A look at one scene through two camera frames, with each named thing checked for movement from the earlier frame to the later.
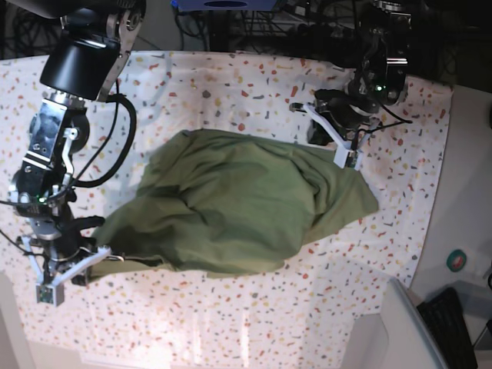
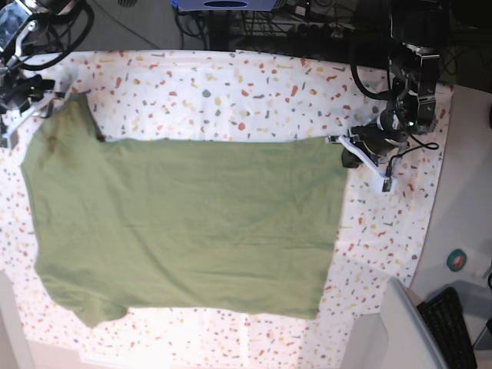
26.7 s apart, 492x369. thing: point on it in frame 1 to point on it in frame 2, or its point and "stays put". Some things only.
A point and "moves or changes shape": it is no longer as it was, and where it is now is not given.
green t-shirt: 224,202 moves or changes shape
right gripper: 350,112 to 390,129
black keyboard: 444,318 stays put
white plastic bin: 397,337 stays put
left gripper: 61,236 to 15,92
